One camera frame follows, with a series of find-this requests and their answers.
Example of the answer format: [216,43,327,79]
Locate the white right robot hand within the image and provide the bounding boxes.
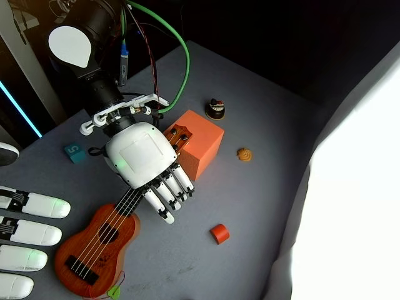
[0,142,72,300]

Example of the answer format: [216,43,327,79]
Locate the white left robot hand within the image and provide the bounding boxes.
[104,120,196,225]

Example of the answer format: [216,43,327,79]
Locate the small orange wooden guitar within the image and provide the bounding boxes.
[54,124,194,299]

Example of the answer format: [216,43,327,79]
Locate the orange rectangular block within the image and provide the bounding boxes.
[162,109,225,182]

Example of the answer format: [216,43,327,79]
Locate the teal number five block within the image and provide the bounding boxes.
[64,142,88,164]

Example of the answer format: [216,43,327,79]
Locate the toy chocolate cake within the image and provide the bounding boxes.
[205,98,226,121]

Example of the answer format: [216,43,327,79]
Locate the toy swirl cream puff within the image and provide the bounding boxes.
[236,147,253,163]

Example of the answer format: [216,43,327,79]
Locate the red short cylinder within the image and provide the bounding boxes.
[209,223,231,245]

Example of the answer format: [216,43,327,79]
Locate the cyan light strip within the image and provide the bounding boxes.
[0,80,43,138]

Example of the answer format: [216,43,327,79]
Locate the white upright panel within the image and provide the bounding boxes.
[0,0,68,126]

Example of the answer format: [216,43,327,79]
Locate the red and black wires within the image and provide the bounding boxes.
[126,2,162,126]

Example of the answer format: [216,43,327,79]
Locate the green pick with red string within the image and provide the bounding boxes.
[89,270,126,299]

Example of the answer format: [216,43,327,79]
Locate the green cable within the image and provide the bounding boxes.
[120,0,191,115]

